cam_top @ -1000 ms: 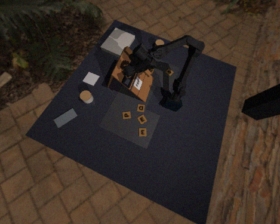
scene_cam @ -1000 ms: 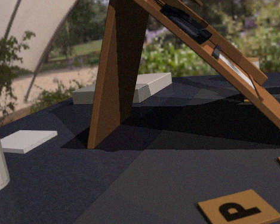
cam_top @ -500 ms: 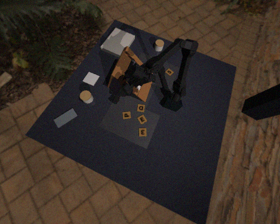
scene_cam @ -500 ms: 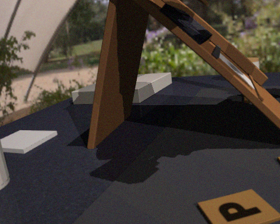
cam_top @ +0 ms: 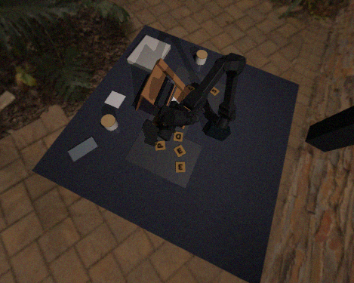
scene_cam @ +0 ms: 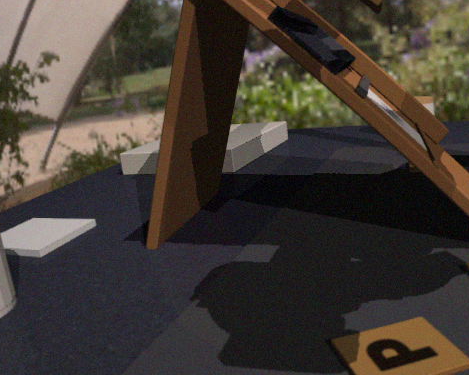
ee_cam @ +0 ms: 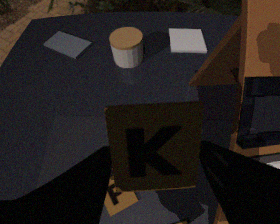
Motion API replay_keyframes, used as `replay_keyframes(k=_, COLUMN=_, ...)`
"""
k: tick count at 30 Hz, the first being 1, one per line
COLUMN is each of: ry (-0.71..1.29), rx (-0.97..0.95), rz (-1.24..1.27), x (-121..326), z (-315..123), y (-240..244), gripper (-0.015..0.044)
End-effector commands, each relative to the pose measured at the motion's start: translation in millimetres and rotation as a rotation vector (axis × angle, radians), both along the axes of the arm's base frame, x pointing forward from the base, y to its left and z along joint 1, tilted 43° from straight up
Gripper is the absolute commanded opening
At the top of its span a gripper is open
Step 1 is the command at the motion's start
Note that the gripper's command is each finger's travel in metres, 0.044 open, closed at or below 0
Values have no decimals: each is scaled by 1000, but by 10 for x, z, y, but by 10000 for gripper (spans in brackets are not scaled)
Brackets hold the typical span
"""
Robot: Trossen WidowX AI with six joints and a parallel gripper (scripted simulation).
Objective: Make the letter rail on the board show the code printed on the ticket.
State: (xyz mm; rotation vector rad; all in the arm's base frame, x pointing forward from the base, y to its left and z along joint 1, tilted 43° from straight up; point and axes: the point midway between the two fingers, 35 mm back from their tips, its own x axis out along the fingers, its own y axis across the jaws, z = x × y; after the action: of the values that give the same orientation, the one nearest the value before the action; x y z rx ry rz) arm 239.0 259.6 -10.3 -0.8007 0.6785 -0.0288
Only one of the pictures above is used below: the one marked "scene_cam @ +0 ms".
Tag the white paper ticket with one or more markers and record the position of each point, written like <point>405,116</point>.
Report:
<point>401,122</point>

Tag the brown wooden board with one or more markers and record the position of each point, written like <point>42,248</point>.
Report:
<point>206,67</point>

